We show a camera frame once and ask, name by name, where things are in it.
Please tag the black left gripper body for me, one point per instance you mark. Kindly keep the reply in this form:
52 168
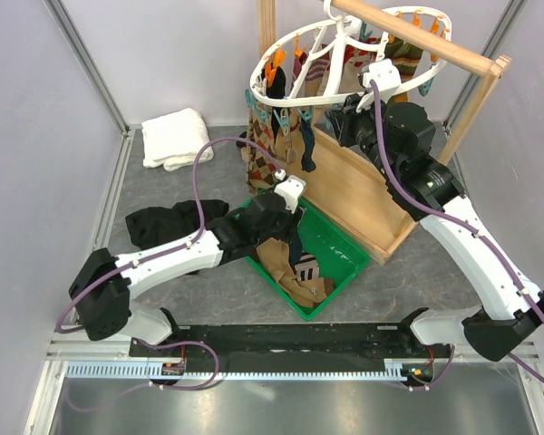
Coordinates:
287 223

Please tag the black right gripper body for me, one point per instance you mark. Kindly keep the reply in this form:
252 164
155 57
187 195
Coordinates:
358 127

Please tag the navy blue sock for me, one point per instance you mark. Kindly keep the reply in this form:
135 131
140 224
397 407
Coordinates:
294 241
309 141

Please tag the brown striped sock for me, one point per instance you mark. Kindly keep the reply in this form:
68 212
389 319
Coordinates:
306 268

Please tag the teal clothes peg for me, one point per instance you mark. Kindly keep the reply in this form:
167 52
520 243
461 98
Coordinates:
307 114

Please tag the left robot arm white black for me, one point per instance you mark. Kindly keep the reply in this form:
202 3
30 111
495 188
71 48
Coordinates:
106 287

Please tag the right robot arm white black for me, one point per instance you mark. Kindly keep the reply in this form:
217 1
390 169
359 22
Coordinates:
512 306

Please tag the tan sock in bin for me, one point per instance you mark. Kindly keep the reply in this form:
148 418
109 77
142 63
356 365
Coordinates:
273 255

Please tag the argyle brown orange sock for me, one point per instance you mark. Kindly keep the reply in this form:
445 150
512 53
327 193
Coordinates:
260 169

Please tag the olive striped hanging sock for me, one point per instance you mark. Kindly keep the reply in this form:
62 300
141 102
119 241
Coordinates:
404 56

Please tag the green plastic bin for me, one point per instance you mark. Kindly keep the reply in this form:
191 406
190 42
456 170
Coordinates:
338 255

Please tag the beige red hanging sock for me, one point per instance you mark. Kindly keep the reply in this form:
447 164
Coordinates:
354 61

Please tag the purple striped tan sock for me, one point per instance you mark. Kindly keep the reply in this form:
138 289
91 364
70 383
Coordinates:
315 73

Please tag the black cloth pile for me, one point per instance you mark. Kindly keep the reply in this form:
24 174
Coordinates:
159 229

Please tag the white folded towel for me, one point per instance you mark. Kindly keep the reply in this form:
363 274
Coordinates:
173 141

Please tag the black hanging sock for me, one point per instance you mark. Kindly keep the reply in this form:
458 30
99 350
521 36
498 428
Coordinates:
277 89

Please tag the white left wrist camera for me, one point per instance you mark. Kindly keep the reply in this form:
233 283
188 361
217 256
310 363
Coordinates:
290 189

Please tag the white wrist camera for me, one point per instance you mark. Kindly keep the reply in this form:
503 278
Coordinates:
386 76
290 189

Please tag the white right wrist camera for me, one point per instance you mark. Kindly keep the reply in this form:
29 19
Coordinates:
386 76

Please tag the wooden rack frame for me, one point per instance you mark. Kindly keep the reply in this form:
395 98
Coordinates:
348 188

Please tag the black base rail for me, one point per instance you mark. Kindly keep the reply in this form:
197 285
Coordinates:
374 340

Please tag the grey cable duct strip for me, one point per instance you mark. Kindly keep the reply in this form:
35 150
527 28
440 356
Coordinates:
158 371

